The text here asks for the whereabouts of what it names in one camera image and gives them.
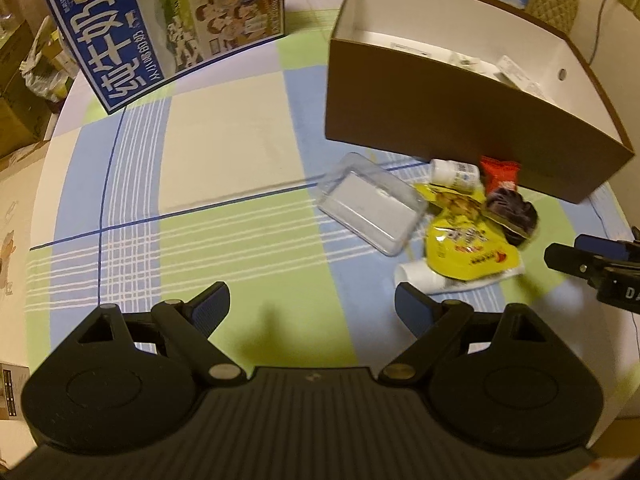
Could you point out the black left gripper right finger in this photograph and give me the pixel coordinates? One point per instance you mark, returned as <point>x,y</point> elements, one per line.
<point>436,326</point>

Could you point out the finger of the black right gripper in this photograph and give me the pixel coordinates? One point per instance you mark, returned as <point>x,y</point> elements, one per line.
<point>572,261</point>
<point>600,246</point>

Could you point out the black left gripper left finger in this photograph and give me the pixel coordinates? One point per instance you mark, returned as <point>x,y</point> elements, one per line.
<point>186,327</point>

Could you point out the yellow snack packet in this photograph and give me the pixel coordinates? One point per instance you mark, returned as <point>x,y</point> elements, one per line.
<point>460,242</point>

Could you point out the red candy wrapper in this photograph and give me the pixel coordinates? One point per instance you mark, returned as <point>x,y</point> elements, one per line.
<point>499,174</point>

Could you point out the clear plastic case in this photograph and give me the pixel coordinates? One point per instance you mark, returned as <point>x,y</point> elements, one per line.
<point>371,202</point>

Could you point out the dark hair scrunchie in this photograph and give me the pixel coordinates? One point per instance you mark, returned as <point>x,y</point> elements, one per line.
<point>517,217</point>

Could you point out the white pill bottle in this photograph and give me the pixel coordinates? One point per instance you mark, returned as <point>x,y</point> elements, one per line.
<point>460,176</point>

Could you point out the plaid tablecloth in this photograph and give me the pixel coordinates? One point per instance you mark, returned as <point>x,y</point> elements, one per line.
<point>211,178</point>

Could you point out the white long carton box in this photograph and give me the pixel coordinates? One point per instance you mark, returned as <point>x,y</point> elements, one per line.
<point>513,73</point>

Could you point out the brown cardboard box white inside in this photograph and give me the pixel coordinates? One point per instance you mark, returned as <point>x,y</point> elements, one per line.
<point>419,77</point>

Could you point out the cardboard boxes stack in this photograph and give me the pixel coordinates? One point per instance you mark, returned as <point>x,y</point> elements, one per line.
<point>24,117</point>

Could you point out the dark blue milk carton box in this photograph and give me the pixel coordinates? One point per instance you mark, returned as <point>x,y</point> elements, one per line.
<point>128,48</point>

